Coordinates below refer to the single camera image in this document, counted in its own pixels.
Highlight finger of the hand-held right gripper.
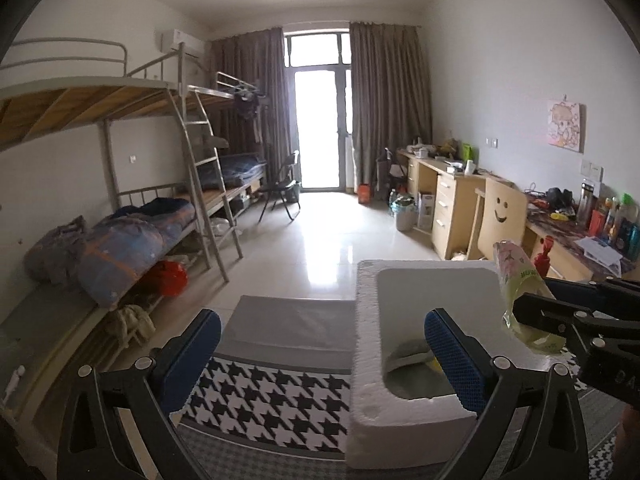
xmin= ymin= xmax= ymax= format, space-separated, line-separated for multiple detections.
xmin=544 ymin=270 xmax=640 ymax=314
xmin=511 ymin=292 xmax=640 ymax=357

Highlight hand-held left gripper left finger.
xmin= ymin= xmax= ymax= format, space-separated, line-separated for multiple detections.
xmin=56 ymin=308 xmax=222 ymax=480

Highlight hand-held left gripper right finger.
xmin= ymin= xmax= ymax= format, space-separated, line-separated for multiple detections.
xmin=424 ymin=308 xmax=590 ymax=480

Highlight grey sock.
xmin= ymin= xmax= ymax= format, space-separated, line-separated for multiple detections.
xmin=389 ymin=339 xmax=436 ymax=370

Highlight floral plastic bag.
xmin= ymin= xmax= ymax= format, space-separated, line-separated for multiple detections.
xmin=492 ymin=240 xmax=567 ymax=356

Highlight white foam box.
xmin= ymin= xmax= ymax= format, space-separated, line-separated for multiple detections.
xmin=346 ymin=259 xmax=573 ymax=471

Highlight person's right hand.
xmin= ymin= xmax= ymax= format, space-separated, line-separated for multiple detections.
xmin=617 ymin=402 xmax=640 ymax=466

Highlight white papers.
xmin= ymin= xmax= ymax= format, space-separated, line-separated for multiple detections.
xmin=574 ymin=236 xmax=626 ymax=273

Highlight white pump bottle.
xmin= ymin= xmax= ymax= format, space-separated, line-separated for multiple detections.
xmin=532 ymin=236 xmax=554 ymax=275

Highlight pale yellow cloth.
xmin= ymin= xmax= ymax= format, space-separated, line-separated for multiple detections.
xmin=105 ymin=304 xmax=157 ymax=348

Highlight houndstooth table cloth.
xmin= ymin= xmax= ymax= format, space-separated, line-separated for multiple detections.
xmin=170 ymin=294 xmax=640 ymax=480

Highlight red plastic bag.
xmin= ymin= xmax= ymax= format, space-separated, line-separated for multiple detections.
xmin=150 ymin=260 xmax=188 ymax=301

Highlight green cap bottle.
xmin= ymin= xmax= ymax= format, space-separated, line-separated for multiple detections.
xmin=617 ymin=193 xmax=636 ymax=226

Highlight clear water bottle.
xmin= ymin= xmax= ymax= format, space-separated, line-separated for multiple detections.
xmin=577 ymin=183 xmax=596 ymax=226

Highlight black headphones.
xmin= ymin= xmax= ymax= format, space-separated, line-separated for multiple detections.
xmin=545 ymin=187 xmax=575 ymax=208

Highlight smiley face wooden chair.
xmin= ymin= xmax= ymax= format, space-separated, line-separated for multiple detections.
xmin=467 ymin=177 xmax=530 ymax=261

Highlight blue plaid quilt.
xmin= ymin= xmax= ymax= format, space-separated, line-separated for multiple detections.
xmin=80 ymin=197 xmax=196 ymax=308

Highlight plain wooden desk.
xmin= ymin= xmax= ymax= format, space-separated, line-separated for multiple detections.
xmin=397 ymin=147 xmax=516 ymax=261

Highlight white cardboard box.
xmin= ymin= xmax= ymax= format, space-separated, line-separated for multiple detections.
xmin=417 ymin=191 xmax=436 ymax=232

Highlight white bin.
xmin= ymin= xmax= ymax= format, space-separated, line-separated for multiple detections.
xmin=394 ymin=199 xmax=418 ymax=232

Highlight grey cloth bag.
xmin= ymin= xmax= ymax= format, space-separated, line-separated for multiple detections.
xmin=24 ymin=216 xmax=91 ymax=286

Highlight metal bunk ladder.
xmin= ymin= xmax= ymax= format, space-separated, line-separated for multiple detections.
xmin=167 ymin=87 xmax=246 ymax=283

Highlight black folding chair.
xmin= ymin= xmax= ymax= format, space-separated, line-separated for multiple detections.
xmin=257 ymin=150 xmax=302 ymax=223

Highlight dark blue bedding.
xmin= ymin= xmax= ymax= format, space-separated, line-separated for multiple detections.
xmin=220 ymin=154 xmax=267 ymax=188

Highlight dark hanging clothes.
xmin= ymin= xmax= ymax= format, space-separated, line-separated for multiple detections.
xmin=232 ymin=87 xmax=271 ymax=121

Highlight glass balcony door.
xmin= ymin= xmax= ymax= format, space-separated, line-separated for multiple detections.
xmin=284 ymin=32 xmax=353 ymax=192

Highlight grey curtain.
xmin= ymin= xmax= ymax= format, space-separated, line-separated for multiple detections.
xmin=210 ymin=27 xmax=293 ymax=186
xmin=348 ymin=21 xmax=433 ymax=191

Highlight white air conditioner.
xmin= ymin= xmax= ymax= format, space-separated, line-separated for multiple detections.
xmin=161 ymin=29 xmax=206 ymax=57

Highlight cartoon wall picture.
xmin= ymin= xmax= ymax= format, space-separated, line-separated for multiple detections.
xmin=546 ymin=100 xmax=585 ymax=153

